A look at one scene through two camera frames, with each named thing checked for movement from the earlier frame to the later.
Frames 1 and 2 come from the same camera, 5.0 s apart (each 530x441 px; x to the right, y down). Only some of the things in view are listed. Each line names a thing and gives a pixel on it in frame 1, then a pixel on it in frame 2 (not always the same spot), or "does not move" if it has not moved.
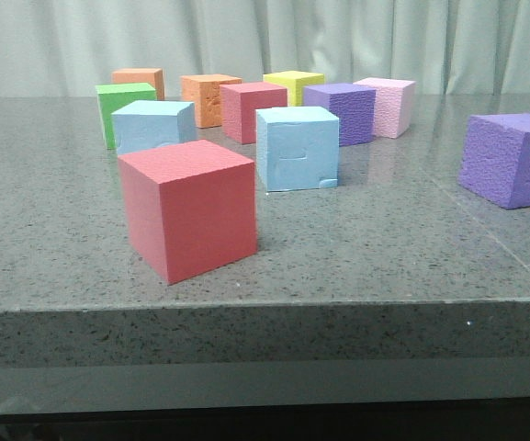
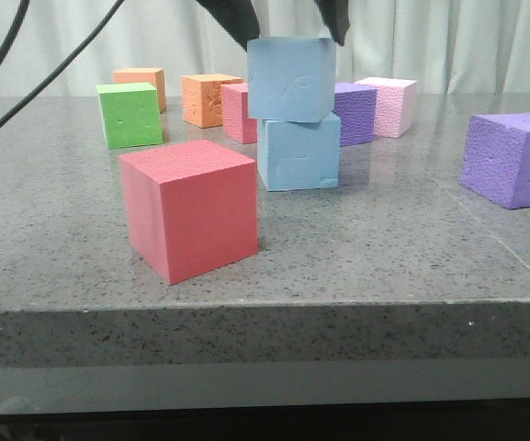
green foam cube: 114,97 does not move
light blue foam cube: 297,148 does not move
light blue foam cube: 152,123 to 291,79
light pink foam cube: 393,105 does not move
